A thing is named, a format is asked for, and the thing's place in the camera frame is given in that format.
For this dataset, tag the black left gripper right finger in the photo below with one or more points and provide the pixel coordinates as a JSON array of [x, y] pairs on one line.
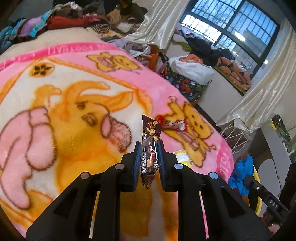
[[208, 208]]

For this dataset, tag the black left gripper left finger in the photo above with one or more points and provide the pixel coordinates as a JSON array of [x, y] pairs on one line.
[[89, 208]]

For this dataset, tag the blue glove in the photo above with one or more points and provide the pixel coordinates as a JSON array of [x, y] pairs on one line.
[[242, 169]]

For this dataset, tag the brown chocolate snack wrapper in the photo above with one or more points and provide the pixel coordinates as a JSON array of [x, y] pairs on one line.
[[149, 162]]

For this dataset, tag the yellow rimmed black trash bin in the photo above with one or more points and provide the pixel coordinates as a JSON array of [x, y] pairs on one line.
[[253, 200]]

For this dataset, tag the person's right hand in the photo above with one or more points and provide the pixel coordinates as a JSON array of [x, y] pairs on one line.
[[273, 227]]

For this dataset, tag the white vanity desk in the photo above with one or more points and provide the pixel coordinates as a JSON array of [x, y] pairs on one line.
[[276, 161]]

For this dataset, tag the yellow white plastic wrapper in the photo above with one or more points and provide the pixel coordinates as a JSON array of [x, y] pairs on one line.
[[183, 158]]

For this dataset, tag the camouflage pouch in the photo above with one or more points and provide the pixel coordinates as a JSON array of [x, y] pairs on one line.
[[277, 124]]

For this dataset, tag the red candy wrapper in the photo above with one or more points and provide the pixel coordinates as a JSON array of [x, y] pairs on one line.
[[177, 125]]

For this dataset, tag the pink cartoon bear blanket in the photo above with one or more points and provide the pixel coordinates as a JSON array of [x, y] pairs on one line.
[[78, 107]]

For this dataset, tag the right cream satin curtain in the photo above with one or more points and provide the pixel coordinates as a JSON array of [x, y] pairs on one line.
[[260, 101]]

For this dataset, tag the cream satin curtain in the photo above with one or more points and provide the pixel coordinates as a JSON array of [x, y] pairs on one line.
[[159, 24], [260, 101]]

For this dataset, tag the dinosaur print laundry basket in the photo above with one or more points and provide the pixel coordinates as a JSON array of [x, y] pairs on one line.
[[190, 89]]

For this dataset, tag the white plastic bag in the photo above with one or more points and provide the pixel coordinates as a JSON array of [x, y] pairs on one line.
[[199, 73]]

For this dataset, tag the orange patterned quilt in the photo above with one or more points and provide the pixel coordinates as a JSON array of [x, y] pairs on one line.
[[237, 76]]

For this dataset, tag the orange bag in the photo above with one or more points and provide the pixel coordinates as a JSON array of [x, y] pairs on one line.
[[158, 59]]

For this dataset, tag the black clothes on sill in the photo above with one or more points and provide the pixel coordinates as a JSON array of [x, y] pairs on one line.
[[202, 49]]

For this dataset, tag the black framed window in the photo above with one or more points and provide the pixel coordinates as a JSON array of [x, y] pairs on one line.
[[241, 27]]

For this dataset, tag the pile of clothes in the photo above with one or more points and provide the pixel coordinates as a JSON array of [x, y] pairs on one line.
[[99, 15]]

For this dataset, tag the left cream satin curtain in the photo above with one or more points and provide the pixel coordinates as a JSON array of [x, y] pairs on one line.
[[159, 24]]

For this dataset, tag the white wire frame stool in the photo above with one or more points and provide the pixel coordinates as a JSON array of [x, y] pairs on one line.
[[236, 138]]

